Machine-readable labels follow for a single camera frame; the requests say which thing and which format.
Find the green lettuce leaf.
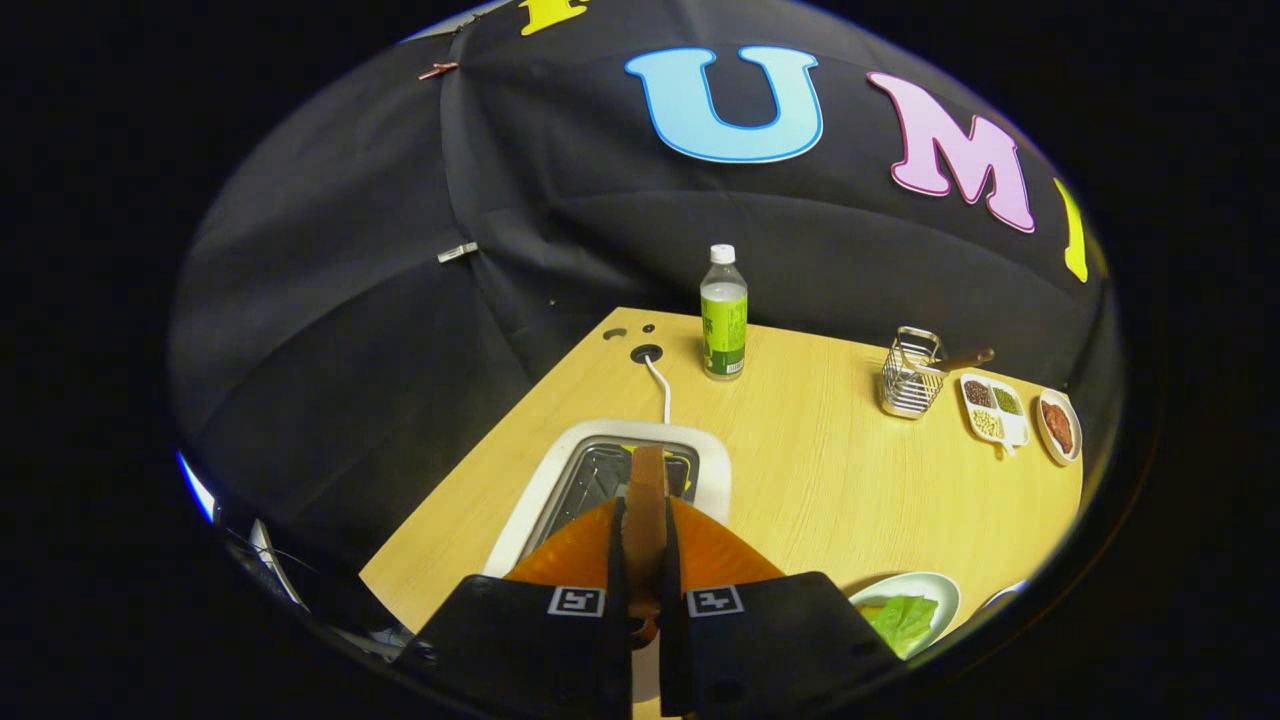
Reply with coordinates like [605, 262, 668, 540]
[865, 595, 939, 659]

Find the green label water bottle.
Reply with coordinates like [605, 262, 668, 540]
[699, 244, 749, 382]

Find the plain toast bread slice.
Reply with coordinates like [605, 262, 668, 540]
[622, 446, 669, 641]

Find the white oval plate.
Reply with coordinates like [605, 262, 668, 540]
[1035, 388, 1084, 468]

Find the metal wire utensil holder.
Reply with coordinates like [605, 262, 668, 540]
[880, 326, 948, 420]

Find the white toaster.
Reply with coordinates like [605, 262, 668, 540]
[482, 418, 732, 706]

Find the pale green round plate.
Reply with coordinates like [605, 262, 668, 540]
[848, 571, 962, 661]

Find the wooden handled utensil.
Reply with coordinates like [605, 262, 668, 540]
[925, 348, 997, 376]

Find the white divided dish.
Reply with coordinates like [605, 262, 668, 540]
[958, 371, 1031, 459]

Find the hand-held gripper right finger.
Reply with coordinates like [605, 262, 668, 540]
[655, 497, 906, 720]

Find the white toaster cable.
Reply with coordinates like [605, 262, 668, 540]
[643, 352, 673, 426]

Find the black backdrop cloth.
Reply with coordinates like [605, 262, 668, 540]
[168, 0, 1126, 601]

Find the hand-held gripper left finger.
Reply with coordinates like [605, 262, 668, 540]
[398, 497, 634, 720]

